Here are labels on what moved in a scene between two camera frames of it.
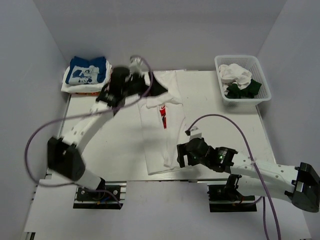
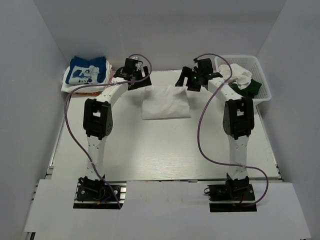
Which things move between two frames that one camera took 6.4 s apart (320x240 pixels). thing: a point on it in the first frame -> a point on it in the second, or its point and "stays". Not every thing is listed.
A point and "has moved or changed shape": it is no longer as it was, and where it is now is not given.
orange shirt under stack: [89, 93] stays
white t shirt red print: [164, 120] has moved or changed shape
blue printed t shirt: [83, 71] stays
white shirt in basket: [232, 73] stays
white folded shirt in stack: [85, 88] stays
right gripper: [183, 156] -> [191, 81]
